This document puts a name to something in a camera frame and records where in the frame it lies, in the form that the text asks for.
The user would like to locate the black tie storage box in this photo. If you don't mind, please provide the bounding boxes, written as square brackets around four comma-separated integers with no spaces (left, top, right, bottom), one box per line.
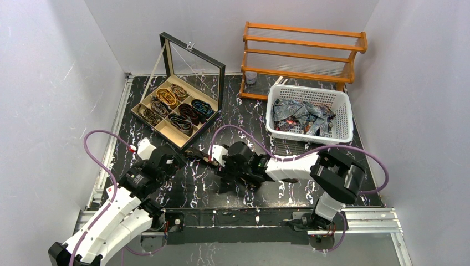
[131,32,226,151]

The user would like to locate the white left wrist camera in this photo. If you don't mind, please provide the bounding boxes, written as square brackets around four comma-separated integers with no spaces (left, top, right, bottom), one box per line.
[137,137,156,160]

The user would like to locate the brown rolled tie back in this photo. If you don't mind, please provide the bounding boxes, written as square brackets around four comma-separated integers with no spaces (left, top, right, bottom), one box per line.
[170,83,189,102]

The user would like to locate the gold rolled tie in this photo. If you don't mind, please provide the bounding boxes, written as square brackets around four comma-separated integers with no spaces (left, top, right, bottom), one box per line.
[156,88,180,109]

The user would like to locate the brown patterned rolled tie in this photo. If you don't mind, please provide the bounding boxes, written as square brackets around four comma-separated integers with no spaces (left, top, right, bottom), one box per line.
[150,96,172,118]

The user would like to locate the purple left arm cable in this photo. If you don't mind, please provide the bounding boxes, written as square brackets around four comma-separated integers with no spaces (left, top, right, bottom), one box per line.
[68,129,166,266]

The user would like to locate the black gold floral tie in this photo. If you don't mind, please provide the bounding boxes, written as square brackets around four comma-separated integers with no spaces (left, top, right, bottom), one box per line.
[183,148,299,185]

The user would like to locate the blue black rolled tie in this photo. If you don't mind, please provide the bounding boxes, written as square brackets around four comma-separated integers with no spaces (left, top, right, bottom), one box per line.
[191,99,214,122]

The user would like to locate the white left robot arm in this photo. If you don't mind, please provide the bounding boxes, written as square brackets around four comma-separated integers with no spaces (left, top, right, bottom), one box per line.
[48,142,184,265]

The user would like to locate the small clear plastic cup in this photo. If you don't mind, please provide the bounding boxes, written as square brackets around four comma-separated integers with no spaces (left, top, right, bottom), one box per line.
[244,71,257,85]

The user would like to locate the grey ties in basket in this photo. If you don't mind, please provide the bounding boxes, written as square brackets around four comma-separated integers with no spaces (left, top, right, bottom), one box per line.
[272,98,336,137]

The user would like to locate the grey striped rolled tie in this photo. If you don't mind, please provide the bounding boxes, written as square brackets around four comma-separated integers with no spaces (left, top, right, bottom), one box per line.
[168,113,193,137]

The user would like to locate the orange wooden shoe rack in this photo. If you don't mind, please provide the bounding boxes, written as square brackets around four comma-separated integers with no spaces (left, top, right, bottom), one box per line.
[241,22,368,91]

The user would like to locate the olive patterned rolled tie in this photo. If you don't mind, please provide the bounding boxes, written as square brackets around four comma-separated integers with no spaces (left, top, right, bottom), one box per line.
[137,104,161,126]

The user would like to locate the dark red rolled tie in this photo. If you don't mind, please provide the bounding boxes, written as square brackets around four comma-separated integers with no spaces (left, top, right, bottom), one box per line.
[178,103,200,126]

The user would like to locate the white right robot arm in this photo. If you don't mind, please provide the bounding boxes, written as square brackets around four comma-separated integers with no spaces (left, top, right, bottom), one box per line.
[210,141,366,226]

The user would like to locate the white plastic basket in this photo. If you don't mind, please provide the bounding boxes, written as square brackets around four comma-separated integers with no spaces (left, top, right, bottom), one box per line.
[265,84,354,145]

